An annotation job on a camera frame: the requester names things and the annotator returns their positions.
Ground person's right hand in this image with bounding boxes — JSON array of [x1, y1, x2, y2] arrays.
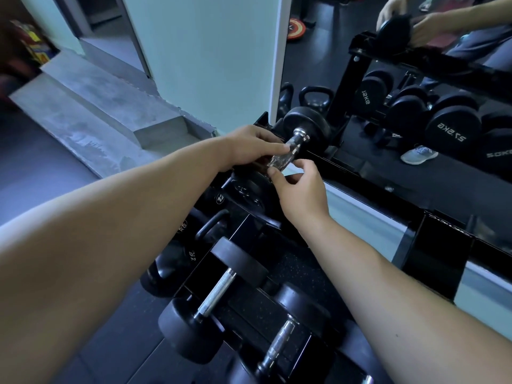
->
[[267, 158, 332, 235]]

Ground person's left hand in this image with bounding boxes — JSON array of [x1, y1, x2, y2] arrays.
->
[[215, 125, 292, 173]]

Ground small black round dumbbell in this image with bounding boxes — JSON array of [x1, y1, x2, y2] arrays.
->
[[228, 107, 332, 214]]

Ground row of black dumbbells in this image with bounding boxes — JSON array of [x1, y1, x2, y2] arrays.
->
[[158, 235, 377, 384]]

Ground black metal dumbbell rack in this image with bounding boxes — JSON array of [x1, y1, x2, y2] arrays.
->
[[172, 111, 512, 384]]

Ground person's right forearm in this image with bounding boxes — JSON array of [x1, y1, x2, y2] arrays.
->
[[298, 218, 512, 384]]

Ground black rubber floor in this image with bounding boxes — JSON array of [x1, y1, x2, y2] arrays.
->
[[0, 95, 249, 384]]

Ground glossy black kettlebell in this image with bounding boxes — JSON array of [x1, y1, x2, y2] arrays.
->
[[198, 183, 241, 220], [139, 235, 201, 299], [175, 210, 232, 260]]

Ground grey concrete steps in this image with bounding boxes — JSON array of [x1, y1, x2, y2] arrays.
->
[[7, 47, 219, 180]]

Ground colourful printed box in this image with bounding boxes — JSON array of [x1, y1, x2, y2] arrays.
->
[[7, 19, 61, 65]]

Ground large wall mirror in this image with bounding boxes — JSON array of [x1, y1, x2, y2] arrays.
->
[[276, 0, 512, 252]]

